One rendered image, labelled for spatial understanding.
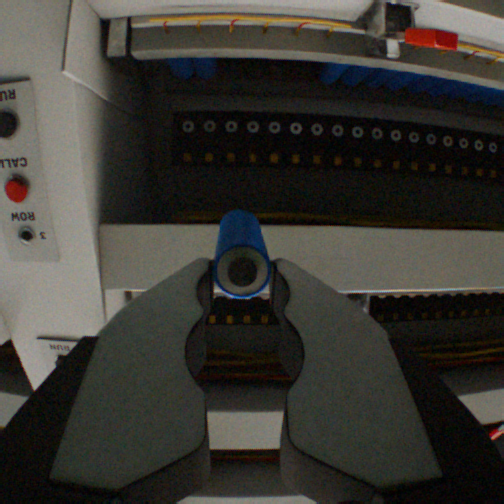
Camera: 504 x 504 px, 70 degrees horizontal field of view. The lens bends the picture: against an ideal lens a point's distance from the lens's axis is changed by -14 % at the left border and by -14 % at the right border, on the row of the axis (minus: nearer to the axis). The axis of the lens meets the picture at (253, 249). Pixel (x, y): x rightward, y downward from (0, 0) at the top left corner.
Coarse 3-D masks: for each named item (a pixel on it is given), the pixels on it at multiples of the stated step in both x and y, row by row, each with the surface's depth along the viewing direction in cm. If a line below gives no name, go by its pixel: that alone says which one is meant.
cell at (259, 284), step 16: (224, 224) 16; (240, 224) 15; (256, 224) 16; (224, 240) 14; (240, 240) 13; (256, 240) 13; (224, 256) 13; (240, 256) 13; (256, 256) 13; (224, 272) 13; (240, 272) 12; (256, 272) 13; (224, 288) 13; (240, 288) 13; (256, 288) 13
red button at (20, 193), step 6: (12, 180) 22; (18, 180) 22; (6, 186) 22; (12, 186) 22; (18, 186) 22; (24, 186) 23; (6, 192) 23; (12, 192) 23; (18, 192) 23; (24, 192) 23; (12, 198) 23; (18, 198) 23; (24, 198) 23
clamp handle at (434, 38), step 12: (384, 36) 21; (396, 36) 19; (408, 36) 17; (420, 36) 16; (432, 36) 15; (444, 36) 15; (456, 36) 14; (396, 48) 21; (444, 48) 15; (456, 48) 15
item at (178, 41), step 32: (160, 32) 23; (192, 32) 23; (224, 32) 24; (256, 32) 24; (288, 32) 24; (320, 32) 24; (352, 64) 26; (384, 64) 25; (416, 64) 24; (448, 64) 24; (480, 64) 24
